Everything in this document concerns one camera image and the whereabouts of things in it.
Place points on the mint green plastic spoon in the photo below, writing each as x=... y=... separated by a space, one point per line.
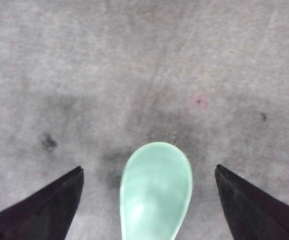
x=155 y=192

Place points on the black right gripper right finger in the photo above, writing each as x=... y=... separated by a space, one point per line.
x=251 y=213

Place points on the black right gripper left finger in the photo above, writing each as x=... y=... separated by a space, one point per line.
x=48 y=213

